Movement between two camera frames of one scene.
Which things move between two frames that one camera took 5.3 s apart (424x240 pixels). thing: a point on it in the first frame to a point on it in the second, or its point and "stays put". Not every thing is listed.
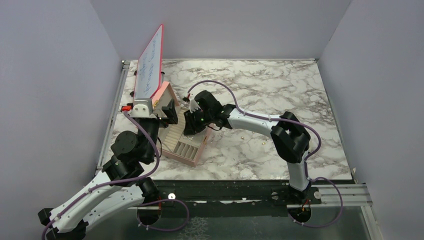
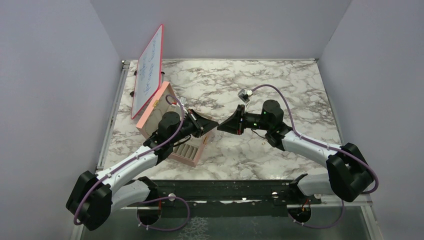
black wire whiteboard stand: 132,93 stays put
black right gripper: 190,126 to 233,124
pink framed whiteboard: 149,78 stays put
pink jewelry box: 188,148 stays put
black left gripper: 170,111 to 201,124
